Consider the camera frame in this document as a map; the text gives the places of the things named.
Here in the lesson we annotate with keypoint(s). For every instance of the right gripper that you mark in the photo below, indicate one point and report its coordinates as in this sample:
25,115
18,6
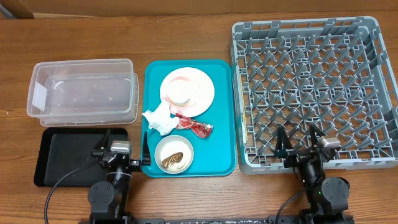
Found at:
284,148

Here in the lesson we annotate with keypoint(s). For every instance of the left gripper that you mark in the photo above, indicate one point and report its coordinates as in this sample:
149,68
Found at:
97,150

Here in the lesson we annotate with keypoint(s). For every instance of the grey bowl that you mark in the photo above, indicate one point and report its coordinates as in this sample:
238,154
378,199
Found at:
162,143

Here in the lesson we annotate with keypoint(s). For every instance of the white napkin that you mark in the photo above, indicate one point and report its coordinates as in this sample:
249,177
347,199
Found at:
160,119

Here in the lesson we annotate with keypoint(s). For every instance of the rice and food scraps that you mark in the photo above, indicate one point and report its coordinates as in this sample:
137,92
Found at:
175,156

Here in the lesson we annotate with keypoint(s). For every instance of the red snack wrapper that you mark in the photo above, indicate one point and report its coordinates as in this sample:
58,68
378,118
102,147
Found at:
202,130

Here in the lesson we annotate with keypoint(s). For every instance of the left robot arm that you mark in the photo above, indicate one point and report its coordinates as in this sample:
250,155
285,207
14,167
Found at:
108,198

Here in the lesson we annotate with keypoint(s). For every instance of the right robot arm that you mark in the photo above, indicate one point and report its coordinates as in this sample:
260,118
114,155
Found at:
327,196

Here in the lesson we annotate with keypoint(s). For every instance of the black plastic tray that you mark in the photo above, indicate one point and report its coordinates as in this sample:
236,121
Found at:
63,150

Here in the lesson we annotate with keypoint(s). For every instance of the clear plastic bin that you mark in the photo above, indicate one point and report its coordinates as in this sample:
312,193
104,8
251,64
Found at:
84,92

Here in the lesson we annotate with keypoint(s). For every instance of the grey dish rack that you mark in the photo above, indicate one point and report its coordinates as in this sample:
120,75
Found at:
334,73

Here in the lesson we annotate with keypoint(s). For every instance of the cream cup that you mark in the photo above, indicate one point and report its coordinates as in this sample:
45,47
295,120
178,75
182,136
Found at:
178,92

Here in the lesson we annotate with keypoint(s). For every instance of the teal plastic tray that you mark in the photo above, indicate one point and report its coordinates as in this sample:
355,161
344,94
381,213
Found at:
215,155

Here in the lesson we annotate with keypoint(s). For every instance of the pink plate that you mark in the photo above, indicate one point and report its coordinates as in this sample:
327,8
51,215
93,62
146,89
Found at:
201,87

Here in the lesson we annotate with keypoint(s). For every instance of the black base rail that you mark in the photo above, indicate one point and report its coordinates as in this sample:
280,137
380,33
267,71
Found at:
269,220

